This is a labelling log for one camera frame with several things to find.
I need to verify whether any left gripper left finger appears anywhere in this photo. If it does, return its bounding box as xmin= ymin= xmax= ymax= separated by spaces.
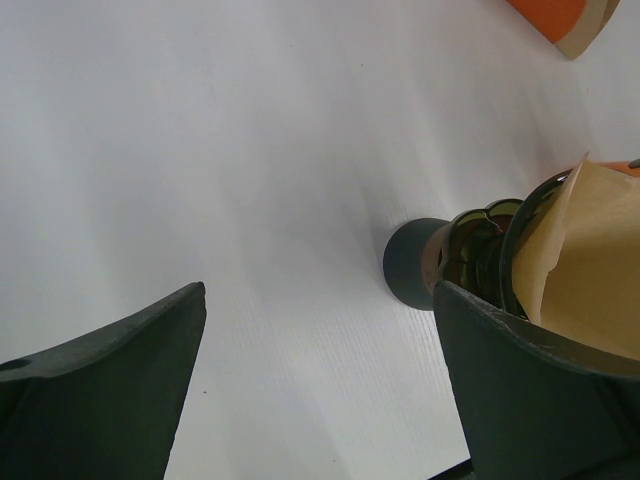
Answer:
xmin=1 ymin=282 xmax=206 ymax=479

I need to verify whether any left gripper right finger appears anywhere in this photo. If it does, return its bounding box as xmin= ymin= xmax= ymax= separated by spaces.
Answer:
xmin=434 ymin=281 xmax=639 ymax=479

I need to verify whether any brown paper coffee filter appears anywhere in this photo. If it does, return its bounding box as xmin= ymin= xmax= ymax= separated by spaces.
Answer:
xmin=510 ymin=160 xmax=639 ymax=359

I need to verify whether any olive green plastic dripper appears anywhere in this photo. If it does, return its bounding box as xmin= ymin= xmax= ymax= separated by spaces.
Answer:
xmin=438 ymin=170 xmax=570 ymax=320

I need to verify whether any orange coffee filter box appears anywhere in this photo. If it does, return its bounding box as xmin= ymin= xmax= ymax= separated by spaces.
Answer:
xmin=508 ymin=0 xmax=619 ymax=61

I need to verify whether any grey carafe with red rim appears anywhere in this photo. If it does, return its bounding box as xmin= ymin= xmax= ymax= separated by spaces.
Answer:
xmin=382 ymin=218 xmax=449 ymax=311

